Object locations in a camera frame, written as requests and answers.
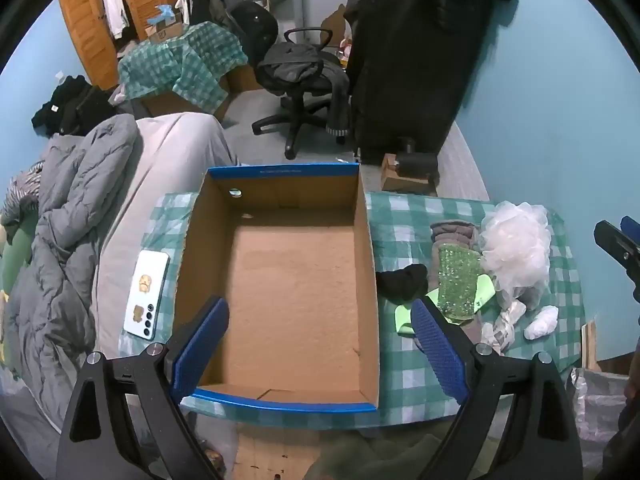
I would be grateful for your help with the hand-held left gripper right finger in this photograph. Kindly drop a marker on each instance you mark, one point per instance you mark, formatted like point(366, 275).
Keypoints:
point(440, 350)

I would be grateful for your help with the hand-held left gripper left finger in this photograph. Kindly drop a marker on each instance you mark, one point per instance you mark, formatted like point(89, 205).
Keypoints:
point(200, 345)

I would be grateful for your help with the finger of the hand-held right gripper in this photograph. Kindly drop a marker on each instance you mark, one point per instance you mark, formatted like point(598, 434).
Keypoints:
point(612, 242)
point(631, 223)

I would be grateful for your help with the green sparkly cloth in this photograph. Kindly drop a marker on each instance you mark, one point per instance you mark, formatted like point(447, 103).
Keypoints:
point(457, 280)

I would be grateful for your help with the black sock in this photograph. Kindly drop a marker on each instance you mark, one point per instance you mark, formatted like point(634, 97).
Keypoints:
point(400, 285)

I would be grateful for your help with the white plastic bag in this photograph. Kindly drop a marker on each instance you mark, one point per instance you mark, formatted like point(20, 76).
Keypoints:
point(510, 315)

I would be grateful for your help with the white mesh bath pouf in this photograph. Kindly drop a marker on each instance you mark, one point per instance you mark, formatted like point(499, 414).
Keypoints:
point(515, 245)

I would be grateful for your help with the white wadded bundle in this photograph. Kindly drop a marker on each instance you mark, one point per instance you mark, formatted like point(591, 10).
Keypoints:
point(542, 322)

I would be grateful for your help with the blue-rimmed cardboard box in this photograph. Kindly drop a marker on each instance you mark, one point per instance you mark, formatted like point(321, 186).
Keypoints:
point(295, 285)

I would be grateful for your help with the light green cloth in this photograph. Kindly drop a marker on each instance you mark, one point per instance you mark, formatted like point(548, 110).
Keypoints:
point(482, 295)

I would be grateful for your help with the white smartphone with stickers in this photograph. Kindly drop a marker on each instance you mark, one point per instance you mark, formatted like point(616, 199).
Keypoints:
point(145, 270)

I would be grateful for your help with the wooden board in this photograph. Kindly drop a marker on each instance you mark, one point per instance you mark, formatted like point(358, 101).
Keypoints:
point(591, 345)

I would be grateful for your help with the green checkered tablecloth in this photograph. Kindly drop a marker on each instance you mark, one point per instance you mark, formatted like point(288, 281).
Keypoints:
point(400, 240)

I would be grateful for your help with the brown folded socks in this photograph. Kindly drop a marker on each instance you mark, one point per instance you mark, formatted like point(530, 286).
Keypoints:
point(452, 232)

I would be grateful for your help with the olive green cloth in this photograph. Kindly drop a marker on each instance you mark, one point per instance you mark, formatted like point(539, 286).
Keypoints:
point(380, 455)

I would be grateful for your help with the flat cardboard sheet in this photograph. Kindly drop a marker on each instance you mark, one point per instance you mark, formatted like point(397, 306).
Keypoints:
point(270, 455)

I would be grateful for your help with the silver plastic bag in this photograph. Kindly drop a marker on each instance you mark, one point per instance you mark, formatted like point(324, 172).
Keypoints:
point(595, 405)

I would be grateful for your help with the grey quilted comforter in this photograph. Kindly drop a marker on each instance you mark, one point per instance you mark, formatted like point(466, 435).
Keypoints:
point(60, 240)

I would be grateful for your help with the small wooden block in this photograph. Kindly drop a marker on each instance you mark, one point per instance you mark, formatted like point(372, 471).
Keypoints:
point(395, 180)

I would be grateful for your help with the bed with grey sheet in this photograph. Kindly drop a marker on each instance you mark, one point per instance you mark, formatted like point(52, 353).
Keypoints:
point(165, 160)

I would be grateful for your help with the black cylinder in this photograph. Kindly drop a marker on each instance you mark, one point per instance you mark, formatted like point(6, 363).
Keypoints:
point(417, 162)

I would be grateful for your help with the green pillow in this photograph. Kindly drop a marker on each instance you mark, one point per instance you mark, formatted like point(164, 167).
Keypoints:
point(17, 260)

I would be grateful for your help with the striped cloth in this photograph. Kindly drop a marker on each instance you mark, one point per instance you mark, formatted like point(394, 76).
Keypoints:
point(22, 185)

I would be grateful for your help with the large cardboard box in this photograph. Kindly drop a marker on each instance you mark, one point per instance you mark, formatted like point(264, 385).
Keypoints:
point(240, 80)

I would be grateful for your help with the black hanging coat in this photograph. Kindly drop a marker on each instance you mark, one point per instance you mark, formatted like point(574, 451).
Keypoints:
point(415, 60)

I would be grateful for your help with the pile of black clothes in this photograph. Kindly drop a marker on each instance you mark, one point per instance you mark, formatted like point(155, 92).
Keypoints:
point(65, 105)

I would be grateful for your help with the green checkered cover cloth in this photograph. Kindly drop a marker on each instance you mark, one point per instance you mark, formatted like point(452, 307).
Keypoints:
point(170, 65)

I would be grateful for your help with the dark jacket on chair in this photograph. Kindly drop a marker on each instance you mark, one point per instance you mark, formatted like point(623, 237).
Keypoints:
point(295, 67)

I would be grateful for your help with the small open cardboard box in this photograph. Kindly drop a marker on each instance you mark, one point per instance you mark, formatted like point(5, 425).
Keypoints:
point(167, 32)

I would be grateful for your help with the blue plastic wrap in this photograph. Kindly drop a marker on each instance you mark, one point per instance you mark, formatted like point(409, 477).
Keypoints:
point(165, 11)

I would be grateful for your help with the wooden wardrobe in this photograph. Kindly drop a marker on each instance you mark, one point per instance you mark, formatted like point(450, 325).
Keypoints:
point(82, 25)

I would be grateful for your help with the cardboard cutout piece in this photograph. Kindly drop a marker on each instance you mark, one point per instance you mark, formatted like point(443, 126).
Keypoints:
point(335, 22)

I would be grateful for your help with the dark clothes on rack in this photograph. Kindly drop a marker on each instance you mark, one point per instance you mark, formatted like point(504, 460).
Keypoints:
point(205, 0)

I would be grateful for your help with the white hanging shirt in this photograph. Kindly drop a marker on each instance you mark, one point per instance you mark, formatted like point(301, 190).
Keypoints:
point(114, 5)

